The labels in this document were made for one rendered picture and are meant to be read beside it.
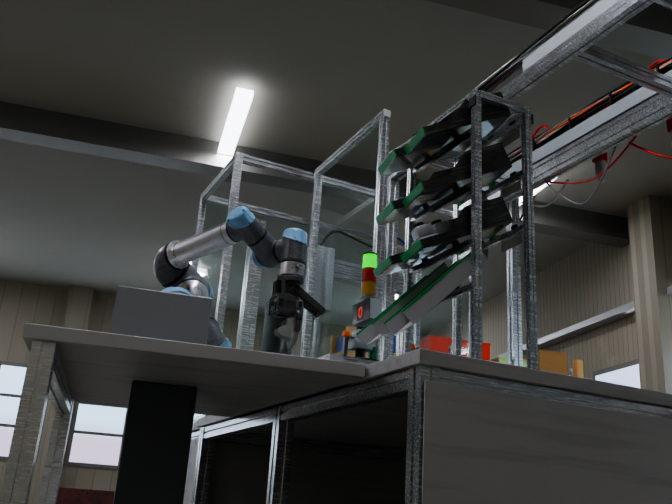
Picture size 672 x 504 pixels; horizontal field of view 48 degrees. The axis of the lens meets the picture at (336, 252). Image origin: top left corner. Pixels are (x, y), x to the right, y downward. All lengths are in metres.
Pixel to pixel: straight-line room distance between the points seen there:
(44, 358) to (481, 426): 0.87
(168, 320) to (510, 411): 0.87
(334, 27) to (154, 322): 3.13
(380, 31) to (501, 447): 3.53
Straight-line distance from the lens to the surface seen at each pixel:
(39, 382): 1.59
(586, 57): 2.74
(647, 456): 1.85
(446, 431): 1.50
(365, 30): 4.77
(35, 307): 10.95
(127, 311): 1.94
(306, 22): 4.75
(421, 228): 1.94
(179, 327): 1.94
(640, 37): 4.62
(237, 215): 2.26
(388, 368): 1.59
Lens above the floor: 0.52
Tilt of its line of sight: 20 degrees up
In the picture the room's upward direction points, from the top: 4 degrees clockwise
